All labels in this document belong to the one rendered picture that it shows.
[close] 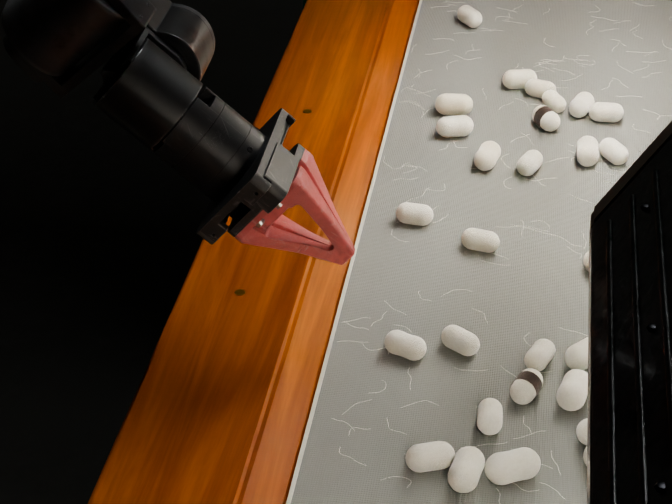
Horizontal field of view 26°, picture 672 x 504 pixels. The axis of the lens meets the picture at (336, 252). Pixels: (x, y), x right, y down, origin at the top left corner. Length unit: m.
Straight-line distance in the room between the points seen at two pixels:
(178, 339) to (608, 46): 0.71
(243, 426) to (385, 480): 0.10
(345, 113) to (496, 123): 0.15
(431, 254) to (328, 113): 0.23
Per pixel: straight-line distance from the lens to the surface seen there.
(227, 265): 1.16
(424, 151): 1.38
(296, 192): 0.97
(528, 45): 1.61
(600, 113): 1.44
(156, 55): 0.97
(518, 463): 0.98
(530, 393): 1.05
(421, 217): 1.25
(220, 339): 1.08
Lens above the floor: 1.39
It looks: 32 degrees down
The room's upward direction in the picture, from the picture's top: straight up
